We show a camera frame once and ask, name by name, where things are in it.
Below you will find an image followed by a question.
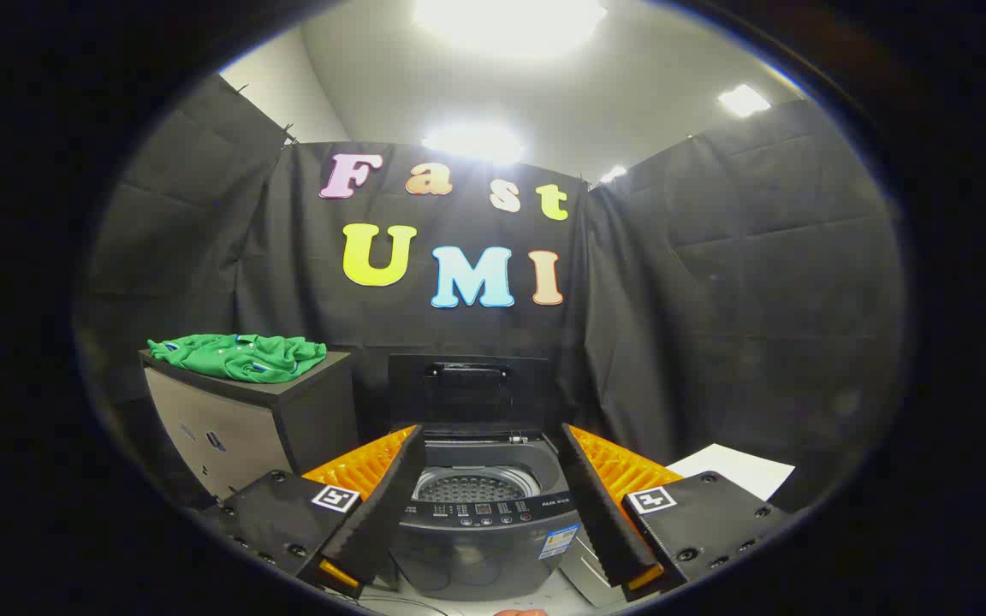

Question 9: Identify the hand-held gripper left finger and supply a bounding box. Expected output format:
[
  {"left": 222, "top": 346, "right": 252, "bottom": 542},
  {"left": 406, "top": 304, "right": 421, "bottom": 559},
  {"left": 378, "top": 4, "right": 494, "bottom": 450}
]
[{"left": 219, "top": 423, "right": 427, "bottom": 600}]

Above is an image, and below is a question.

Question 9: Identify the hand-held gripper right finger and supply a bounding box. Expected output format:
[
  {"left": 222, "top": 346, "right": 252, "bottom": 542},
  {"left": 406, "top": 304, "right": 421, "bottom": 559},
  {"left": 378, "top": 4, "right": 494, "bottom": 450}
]
[{"left": 560, "top": 423, "right": 793, "bottom": 604}]

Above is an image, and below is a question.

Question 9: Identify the grey top-load washing machine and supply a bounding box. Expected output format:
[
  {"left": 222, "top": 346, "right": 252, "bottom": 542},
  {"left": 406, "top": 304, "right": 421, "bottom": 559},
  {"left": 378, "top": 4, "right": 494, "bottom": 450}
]
[{"left": 386, "top": 423, "right": 597, "bottom": 604}]

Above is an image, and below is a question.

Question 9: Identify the green polo shirt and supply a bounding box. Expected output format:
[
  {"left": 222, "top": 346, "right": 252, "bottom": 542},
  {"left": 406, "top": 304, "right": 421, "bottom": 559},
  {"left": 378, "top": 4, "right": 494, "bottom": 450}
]
[{"left": 148, "top": 334, "right": 328, "bottom": 383}]

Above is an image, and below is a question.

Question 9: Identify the white flat board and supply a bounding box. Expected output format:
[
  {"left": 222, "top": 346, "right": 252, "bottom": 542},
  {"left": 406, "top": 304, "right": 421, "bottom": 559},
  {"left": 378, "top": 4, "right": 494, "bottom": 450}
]
[{"left": 667, "top": 443, "right": 796, "bottom": 501}]

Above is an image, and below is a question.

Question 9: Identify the grey cabinet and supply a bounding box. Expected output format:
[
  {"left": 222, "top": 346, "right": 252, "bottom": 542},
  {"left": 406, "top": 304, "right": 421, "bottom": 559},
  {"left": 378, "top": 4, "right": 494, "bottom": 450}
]
[{"left": 140, "top": 349, "right": 361, "bottom": 507}]

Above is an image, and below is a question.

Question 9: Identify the large ceiling light panel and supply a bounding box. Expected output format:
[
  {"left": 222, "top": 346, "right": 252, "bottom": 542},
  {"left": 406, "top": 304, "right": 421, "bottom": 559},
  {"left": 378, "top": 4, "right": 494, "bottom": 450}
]
[{"left": 412, "top": 0, "right": 609, "bottom": 54}]

